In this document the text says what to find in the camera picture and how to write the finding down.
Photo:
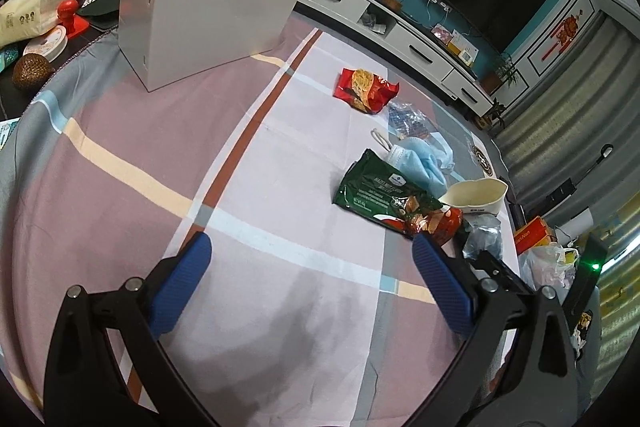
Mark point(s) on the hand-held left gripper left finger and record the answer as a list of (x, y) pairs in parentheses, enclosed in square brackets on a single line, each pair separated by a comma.
[(180, 287)]

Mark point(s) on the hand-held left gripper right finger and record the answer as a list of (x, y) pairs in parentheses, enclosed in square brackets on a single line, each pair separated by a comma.
[(445, 287)]

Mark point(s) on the white television cabinet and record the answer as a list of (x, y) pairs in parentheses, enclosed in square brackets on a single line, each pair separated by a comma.
[(400, 32)]

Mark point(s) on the red and yellow carton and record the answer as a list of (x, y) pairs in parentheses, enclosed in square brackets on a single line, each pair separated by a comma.
[(535, 234)]

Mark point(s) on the red snack packet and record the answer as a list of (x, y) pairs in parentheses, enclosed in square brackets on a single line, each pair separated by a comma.
[(365, 89)]

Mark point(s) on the grey curtain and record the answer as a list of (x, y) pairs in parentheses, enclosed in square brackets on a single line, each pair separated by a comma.
[(565, 122)]

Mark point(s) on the white tape roll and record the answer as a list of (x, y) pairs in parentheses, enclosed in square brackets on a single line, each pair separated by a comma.
[(45, 42)]

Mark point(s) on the plaid tablecloth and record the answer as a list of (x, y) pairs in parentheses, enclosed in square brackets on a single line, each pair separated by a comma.
[(150, 167)]

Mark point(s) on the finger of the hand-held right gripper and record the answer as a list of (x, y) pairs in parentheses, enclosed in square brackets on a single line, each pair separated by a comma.
[(505, 272)]

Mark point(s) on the green snack packet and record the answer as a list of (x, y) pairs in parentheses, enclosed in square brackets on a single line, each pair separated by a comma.
[(380, 192)]

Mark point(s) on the white box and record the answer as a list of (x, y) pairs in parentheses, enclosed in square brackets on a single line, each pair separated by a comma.
[(200, 17)]

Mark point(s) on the red knot wall decoration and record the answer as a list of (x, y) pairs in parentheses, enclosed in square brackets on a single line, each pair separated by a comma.
[(565, 32)]

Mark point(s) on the upright vacuum cleaner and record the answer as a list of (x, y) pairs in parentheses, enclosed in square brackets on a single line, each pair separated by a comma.
[(595, 167)]

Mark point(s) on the white plastic bag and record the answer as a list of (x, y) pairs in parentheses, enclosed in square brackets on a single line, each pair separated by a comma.
[(545, 267)]

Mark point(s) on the clear blue printed wrapper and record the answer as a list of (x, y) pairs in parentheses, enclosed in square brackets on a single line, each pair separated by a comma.
[(410, 119)]

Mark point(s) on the brown textured ball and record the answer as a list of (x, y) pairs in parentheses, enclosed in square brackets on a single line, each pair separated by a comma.
[(32, 72)]

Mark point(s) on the round black badge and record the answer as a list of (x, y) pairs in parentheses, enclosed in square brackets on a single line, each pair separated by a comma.
[(482, 158)]

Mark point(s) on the cream paper cup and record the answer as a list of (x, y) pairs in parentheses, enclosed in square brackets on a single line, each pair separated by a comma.
[(475, 196)]

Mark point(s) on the clear crumpled plastic wrapper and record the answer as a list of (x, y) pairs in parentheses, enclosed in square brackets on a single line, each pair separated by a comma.
[(482, 237)]

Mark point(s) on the white desk calendar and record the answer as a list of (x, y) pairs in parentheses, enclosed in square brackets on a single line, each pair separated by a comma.
[(462, 44)]

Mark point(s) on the small potted floor plant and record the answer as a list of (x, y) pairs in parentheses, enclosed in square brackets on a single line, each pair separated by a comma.
[(492, 117)]

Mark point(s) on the red toy figure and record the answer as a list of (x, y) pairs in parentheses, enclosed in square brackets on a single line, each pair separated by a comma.
[(70, 14)]

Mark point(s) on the blue face mask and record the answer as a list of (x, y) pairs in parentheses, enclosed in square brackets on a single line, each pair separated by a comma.
[(425, 162)]

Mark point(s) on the beige paper bag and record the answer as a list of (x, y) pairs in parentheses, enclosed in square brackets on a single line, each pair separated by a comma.
[(30, 12)]

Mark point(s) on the potted plant brown pot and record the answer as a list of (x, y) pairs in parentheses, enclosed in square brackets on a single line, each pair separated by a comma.
[(500, 74)]

